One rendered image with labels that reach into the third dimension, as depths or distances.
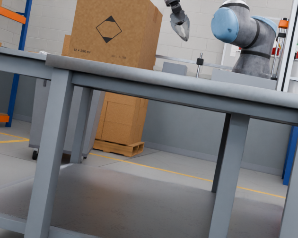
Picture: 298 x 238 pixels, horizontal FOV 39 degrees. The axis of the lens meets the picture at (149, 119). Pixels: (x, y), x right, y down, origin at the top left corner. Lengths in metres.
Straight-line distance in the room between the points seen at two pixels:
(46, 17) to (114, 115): 2.91
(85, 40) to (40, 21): 6.01
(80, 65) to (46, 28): 6.27
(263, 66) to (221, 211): 0.57
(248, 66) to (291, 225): 0.63
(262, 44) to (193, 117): 4.98
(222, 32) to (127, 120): 3.84
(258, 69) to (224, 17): 0.23
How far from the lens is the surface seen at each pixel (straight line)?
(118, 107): 5.34
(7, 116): 6.37
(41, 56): 1.53
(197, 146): 6.58
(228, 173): 1.43
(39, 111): 3.99
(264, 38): 1.66
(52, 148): 1.44
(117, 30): 1.69
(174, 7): 2.02
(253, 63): 1.64
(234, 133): 1.42
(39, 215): 1.49
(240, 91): 1.24
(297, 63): 2.05
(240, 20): 1.58
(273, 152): 6.50
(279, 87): 1.89
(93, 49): 1.71
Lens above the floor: 0.73
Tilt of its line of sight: 2 degrees down
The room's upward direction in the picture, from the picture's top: 10 degrees clockwise
